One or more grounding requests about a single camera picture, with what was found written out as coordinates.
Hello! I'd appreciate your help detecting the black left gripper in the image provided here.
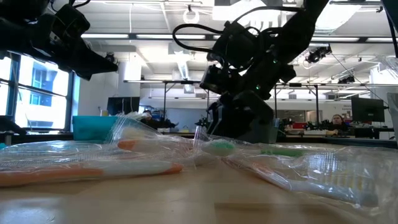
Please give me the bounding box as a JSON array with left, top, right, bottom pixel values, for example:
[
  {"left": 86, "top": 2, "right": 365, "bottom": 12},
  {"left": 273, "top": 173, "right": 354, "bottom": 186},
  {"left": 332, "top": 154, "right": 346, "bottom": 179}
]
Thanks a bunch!
[{"left": 18, "top": 14, "right": 119, "bottom": 81}]

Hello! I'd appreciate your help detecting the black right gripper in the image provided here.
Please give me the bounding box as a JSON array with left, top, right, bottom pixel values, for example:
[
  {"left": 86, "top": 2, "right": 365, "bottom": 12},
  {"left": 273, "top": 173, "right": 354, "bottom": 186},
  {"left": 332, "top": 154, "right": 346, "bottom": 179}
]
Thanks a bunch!
[{"left": 200, "top": 52, "right": 296, "bottom": 139}]

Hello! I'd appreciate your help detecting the black monitor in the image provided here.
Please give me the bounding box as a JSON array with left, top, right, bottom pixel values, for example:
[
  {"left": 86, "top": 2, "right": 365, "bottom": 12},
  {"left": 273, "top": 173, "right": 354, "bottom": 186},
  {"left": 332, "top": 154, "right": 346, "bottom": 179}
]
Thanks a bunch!
[
  {"left": 351, "top": 97, "right": 386, "bottom": 123},
  {"left": 107, "top": 96, "right": 141, "bottom": 116}
]

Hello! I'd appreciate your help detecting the green wrapped toothbrush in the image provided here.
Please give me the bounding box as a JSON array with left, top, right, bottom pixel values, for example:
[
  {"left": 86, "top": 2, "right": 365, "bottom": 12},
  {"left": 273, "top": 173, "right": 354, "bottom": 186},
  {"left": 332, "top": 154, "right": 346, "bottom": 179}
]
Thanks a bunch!
[{"left": 200, "top": 139, "right": 312, "bottom": 159}]

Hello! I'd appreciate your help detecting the turquoise plastic bin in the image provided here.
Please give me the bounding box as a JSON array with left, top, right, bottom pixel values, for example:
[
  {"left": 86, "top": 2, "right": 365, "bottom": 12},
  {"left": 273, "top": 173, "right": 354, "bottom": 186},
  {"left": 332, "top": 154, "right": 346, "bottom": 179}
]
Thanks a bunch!
[{"left": 72, "top": 115, "right": 119, "bottom": 141}]

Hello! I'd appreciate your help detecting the person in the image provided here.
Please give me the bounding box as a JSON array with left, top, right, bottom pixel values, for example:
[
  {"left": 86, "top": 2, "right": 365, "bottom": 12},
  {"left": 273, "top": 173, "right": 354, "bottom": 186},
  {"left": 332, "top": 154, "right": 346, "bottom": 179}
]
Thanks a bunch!
[
  {"left": 139, "top": 110, "right": 180, "bottom": 129},
  {"left": 328, "top": 114, "right": 349, "bottom": 136}
]

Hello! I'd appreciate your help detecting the orange wrapped toothbrush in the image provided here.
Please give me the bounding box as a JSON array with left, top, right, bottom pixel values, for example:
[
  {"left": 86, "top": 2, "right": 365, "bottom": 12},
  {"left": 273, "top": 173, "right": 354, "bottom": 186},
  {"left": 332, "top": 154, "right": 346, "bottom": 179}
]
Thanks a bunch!
[
  {"left": 0, "top": 161, "right": 185, "bottom": 189},
  {"left": 117, "top": 138, "right": 193, "bottom": 156},
  {"left": 223, "top": 148, "right": 398, "bottom": 218}
]

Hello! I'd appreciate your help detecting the long background workbench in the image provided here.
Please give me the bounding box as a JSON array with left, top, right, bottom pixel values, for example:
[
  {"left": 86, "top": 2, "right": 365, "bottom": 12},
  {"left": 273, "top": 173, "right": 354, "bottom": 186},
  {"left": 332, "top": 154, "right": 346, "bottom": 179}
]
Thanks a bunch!
[{"left": 278, "top": 127, "right": 398, "bottom": 149}]

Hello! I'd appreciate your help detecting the dark grey-teal handled bin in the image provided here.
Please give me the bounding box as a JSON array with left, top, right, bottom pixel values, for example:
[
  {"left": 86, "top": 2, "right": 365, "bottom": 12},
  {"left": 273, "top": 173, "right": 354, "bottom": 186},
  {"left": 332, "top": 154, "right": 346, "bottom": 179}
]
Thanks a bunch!
[{"left": 245, "top": 117, "right": 280, "bottom": 144}]

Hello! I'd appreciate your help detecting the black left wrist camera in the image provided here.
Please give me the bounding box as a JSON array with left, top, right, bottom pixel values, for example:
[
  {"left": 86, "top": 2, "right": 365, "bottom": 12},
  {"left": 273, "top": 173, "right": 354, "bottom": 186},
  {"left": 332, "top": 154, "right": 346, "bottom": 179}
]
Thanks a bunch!
[{"left": 51, "top": 4, "right": 91, "bottom": 40}]

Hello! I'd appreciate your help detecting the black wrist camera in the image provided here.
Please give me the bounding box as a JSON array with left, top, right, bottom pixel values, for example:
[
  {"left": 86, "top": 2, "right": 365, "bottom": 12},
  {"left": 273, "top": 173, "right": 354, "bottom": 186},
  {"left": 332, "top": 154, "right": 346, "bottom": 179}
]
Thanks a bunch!
[
  {"left": 51, "top": 4, "right": 91, "bottom": 40},
  {"left": 214, "top": 21, "right": 261, "bottom": 69}
]

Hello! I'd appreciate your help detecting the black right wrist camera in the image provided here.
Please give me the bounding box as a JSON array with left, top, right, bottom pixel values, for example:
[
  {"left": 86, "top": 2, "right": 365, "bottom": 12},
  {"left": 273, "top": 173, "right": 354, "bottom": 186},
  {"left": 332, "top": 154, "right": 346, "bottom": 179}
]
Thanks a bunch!
[{"left": 214, "top": 21, "right": 261, "bottom": 69}]

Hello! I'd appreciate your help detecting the black hanging camera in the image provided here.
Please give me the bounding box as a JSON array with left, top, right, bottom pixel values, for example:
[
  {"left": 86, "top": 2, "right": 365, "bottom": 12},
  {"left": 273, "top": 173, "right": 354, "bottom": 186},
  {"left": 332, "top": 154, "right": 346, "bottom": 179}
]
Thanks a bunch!
[{"left": 305, "top": 45, "right": 333, "bottom": 64}]

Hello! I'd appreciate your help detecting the white cable loop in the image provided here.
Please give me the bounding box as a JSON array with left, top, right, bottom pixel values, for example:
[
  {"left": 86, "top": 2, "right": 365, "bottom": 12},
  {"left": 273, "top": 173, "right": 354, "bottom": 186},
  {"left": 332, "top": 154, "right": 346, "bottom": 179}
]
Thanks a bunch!
[{"left": 182, "top": 8, "right": 201, "bottom": 25}]

